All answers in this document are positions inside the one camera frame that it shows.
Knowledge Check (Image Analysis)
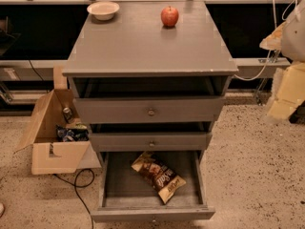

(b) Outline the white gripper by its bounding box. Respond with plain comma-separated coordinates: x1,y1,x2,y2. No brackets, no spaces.
259,22,305,120

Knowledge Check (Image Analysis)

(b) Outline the brown chip bag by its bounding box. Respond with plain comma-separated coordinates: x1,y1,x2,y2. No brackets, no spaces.
132,152,186,204

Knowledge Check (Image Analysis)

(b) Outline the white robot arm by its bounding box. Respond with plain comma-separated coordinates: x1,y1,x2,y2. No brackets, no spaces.
259,0,305,120

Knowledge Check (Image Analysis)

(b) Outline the grey top drawer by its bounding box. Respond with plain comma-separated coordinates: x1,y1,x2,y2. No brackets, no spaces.
73,96,224,124

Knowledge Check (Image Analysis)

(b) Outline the grey wooden drawer cabinet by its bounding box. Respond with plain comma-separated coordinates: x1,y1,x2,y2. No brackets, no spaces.
62,0,239,157

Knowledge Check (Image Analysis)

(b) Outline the grey middle drawer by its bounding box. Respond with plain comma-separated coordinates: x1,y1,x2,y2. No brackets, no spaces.
90,132,212,152

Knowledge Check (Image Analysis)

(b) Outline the grey open bottom drawer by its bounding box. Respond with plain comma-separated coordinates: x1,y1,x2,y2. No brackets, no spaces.
91,151,214,222

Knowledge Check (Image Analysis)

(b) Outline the blue snack bag in box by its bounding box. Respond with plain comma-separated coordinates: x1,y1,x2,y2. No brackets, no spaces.
56,125,89,142

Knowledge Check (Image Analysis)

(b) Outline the red apple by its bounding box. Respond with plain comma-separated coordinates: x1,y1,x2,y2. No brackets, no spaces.
161,6,179,27

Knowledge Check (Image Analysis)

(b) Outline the white bowl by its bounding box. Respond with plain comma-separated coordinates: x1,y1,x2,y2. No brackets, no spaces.
87,1,120,21

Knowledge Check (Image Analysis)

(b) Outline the metal can in box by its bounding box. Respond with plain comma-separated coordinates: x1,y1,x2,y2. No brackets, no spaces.
63,107,73,123

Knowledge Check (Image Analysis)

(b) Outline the open cardboard box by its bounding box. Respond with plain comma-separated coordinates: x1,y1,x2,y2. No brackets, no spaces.
16,66,101,175

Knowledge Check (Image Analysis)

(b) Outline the white hanging cable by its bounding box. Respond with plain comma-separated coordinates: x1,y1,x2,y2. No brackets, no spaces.
234,0,298,82

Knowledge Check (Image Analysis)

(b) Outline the black floor cable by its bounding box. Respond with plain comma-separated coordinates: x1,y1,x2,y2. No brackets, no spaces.
52,168,95,229

